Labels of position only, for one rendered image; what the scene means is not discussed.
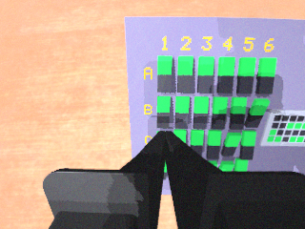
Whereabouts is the lavender switch panel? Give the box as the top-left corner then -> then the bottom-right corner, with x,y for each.
124,16 -> 305,175

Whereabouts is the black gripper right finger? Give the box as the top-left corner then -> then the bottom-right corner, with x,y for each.
165,131 -> 305,229

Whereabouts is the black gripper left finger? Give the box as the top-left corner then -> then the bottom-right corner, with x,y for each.
43,131 -> 166,229

